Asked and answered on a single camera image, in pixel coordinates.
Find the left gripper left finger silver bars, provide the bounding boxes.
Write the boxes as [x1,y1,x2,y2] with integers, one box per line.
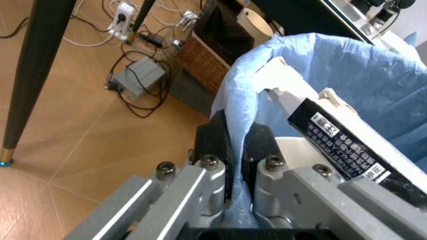
[64,109,234,240]

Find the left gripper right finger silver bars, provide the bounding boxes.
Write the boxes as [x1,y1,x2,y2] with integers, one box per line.
[242,122,427,240]

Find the thin blue plastic bin bag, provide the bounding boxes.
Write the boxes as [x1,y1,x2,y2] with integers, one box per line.
[210,32,427,230]

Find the grey power supply box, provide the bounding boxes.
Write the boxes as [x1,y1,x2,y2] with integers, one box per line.
[109,56,167,99]

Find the brown wicker basket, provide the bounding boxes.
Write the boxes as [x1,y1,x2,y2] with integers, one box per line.
[176,32,232,95]

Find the small black power adapter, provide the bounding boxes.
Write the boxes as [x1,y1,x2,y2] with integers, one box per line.
[137,31,167,48]

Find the dark brown basket liner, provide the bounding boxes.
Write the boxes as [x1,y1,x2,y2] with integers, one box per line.
[195,4,257,68]

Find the black table leg, brass foot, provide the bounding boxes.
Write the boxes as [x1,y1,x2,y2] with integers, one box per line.
[0,0,79,169]
[125,0,157,46]

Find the white power strip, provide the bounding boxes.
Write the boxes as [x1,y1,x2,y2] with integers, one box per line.
[106,1,141,41]

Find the cream cylinder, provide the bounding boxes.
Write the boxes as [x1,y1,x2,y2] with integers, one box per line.
[235,7,275,40]

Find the dark desk top edge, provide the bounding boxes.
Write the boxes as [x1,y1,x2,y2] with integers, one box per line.
[249,0,381,46]

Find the black cable tangle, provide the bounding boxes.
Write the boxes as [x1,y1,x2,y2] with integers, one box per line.
[101,24,177,119]

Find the white plugs and cables bundle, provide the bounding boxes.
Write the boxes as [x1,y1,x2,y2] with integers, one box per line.
[151,0,203,32]

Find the white power strip cable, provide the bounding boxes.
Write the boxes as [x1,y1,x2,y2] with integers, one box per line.
[62,23,117,48]

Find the thin black floor cable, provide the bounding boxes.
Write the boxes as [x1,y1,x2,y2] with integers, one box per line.
[0,16,31,40]

